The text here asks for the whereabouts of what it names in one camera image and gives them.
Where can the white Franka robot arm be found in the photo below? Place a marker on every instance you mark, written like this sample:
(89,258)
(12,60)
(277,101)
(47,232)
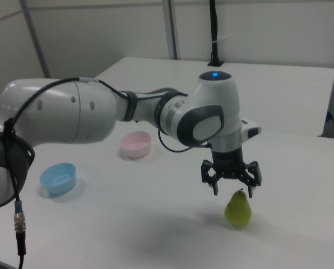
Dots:
(71,112)

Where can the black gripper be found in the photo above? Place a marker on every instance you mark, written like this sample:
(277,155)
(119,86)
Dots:
(227,164)

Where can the blue plastic bowl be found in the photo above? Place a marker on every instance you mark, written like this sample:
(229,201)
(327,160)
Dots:
(59,183)

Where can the pink plastic bowl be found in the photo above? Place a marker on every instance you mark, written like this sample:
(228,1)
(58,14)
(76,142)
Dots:
(135,150)

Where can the black camera stand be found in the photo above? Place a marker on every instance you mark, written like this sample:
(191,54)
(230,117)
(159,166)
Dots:
(214,28)

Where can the white side table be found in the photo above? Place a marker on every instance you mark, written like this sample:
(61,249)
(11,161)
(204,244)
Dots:
(282,92)

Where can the green pear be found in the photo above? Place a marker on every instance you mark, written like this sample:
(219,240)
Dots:
(238,211)

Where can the grey metal partition post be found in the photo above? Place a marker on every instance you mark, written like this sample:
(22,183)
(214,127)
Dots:
(35,36)
(171,28)

